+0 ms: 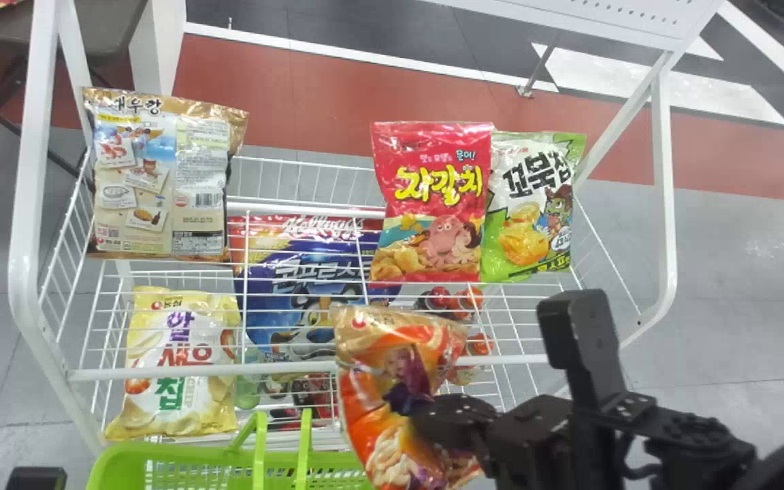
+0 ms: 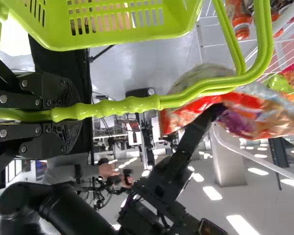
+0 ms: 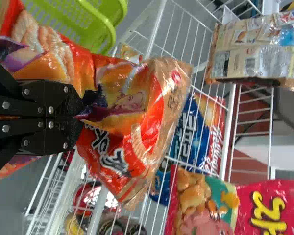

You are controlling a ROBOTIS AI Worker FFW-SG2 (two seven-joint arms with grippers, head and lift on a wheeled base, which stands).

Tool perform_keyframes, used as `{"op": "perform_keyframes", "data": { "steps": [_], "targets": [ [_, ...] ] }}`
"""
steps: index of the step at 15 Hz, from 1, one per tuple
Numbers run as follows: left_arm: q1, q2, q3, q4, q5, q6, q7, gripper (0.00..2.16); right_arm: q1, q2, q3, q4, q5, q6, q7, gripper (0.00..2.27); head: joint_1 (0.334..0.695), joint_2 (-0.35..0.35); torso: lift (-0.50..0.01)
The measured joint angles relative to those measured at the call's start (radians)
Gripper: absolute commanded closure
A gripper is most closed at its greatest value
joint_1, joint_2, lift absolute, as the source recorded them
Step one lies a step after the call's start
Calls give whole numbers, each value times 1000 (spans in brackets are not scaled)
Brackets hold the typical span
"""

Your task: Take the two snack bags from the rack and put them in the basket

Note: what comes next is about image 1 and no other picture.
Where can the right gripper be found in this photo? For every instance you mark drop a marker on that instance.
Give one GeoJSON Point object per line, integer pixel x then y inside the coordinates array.
{"type": "Point", "coordinates": [542, 442]}

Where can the orange snack packet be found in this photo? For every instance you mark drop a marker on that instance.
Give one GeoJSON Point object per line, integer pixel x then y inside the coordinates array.
{"type": "Point", "coordinates": [385, 408]}

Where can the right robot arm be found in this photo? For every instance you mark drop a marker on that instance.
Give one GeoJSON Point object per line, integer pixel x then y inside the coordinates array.
{"type": "Point", "coordinates": [705, 449]}

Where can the blue cereal bag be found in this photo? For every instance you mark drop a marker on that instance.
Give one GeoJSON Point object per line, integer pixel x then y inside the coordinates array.
{"type": "Point", "coordinates": [303, 279]}

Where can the red snack packet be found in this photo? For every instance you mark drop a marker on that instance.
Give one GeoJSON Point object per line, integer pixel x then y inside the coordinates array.
{"type": "Point", "coordinates": [433, 197]}

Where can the green snack packet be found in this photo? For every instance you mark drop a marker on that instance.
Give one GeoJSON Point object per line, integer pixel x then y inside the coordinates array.
{"type": "Point", "coordinates": [528, 204]}

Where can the green basket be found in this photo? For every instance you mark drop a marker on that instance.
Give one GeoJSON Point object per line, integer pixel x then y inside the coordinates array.
{"type": "Point", "coordinates": [194, 469]}

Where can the yellow snack packet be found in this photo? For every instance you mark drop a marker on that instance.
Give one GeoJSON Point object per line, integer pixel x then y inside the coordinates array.
{"type": "Point", "coordinates": [174, 361]}

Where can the gold snack packet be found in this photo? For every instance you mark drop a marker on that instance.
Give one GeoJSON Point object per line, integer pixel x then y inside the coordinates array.
{"type": "Point", "coordinates": [160, 177]}

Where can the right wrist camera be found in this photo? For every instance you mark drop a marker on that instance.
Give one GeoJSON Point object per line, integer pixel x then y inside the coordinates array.
{"type": "Point", "coordinates": [579, 340]}

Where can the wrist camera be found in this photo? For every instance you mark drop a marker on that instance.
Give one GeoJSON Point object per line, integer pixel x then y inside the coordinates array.
{"type": "Point", "coordinates": [579, 340]}
{"type": "Point", "coordinates": [36, 479]}

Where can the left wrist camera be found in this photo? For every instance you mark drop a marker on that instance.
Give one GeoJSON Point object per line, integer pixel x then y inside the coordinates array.
{"type": "Point", "coordinates": [36, 479]}

